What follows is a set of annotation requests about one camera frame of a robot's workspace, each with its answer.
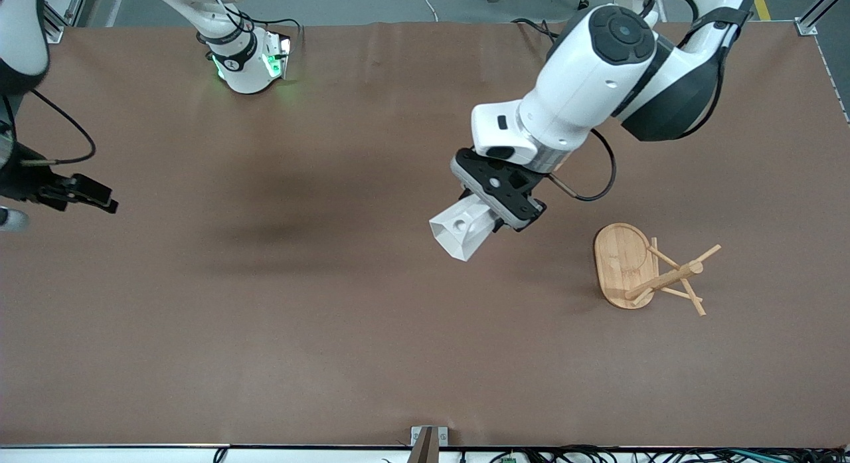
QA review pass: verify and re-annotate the black right base cable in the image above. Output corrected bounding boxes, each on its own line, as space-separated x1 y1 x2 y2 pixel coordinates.
203 0 305 55

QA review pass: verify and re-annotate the wooden cup rack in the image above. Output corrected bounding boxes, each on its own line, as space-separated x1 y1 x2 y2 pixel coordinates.
593 223 723 317

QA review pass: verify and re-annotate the brown table cover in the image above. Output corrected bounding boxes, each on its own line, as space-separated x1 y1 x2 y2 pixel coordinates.
0 21 850 448

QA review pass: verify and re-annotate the black cable bundle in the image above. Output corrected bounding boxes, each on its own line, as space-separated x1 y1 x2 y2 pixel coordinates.
382 444 850 463

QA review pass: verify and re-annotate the black base cable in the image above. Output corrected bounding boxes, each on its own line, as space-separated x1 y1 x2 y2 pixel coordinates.
511 18 562 42
203 0 305 55

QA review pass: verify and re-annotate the black left base cable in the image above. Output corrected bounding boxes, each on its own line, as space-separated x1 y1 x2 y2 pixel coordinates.
511 18 562 42

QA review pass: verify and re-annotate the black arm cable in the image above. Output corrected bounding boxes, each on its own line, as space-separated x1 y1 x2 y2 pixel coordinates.
548 128 617 203
20 88 98 166

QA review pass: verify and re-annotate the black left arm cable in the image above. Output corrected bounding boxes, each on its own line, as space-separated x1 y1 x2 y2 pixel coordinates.
548 128 617 203

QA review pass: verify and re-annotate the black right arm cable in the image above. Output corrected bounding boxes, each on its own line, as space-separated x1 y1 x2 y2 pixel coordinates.
20 88 98 166

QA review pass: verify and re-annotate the aluminium frame profile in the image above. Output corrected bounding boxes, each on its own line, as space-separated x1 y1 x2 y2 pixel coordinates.
795 0 850 37
41 0 90 44

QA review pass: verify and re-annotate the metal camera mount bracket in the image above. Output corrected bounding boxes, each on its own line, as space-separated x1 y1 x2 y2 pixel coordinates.
406 426 449 463

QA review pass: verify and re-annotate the white faceted cup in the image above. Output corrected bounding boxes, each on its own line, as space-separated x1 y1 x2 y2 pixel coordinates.
429 194 502 262

